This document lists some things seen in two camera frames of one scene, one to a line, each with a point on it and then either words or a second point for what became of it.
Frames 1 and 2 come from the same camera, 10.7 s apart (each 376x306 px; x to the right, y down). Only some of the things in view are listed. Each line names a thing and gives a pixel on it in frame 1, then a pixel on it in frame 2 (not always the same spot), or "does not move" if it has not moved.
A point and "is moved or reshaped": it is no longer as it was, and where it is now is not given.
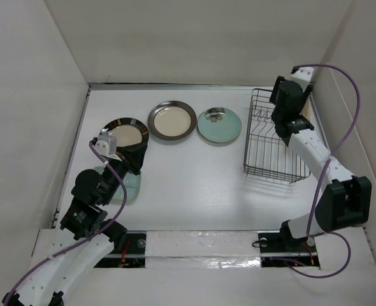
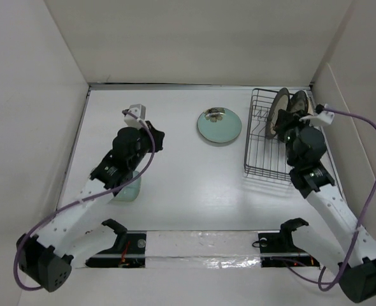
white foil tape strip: (202, 249) does not move
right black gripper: (305, 92) -> (286, 118)
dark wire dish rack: (266, 154) does not move
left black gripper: (132, 155) -> (158, 136)
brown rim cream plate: (171, 120) is moved or reshaped
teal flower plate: (219, 124) does not move
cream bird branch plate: (307, 111) does not move
